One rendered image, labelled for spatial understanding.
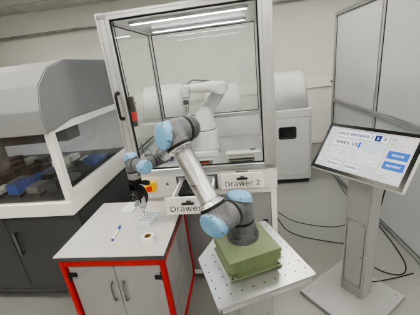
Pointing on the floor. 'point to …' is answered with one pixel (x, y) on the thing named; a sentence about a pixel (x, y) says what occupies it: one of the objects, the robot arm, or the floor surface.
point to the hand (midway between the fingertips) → (143, 206)
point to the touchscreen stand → (355, 262)
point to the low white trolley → (129, 264)
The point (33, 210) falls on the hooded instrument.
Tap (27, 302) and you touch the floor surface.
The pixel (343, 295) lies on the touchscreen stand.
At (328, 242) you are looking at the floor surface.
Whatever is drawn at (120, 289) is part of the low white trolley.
